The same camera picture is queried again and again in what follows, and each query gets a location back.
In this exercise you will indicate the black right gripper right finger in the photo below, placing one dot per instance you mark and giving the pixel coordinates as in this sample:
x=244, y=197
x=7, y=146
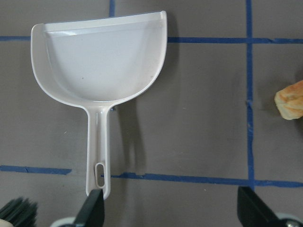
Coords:
x=251, y=209

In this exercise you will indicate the white brush black bristles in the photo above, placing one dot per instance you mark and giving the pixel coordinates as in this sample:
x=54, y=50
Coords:
x=18, y=212

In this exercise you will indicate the white plastic dustpan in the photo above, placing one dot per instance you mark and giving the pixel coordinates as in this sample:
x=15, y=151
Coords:
x=95, y=65

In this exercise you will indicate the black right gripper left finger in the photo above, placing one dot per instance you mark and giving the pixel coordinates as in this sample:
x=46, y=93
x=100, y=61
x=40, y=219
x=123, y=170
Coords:
x=92, y=212

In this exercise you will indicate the orange bread piece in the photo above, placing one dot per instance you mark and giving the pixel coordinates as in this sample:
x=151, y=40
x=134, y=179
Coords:
x=289, y=101

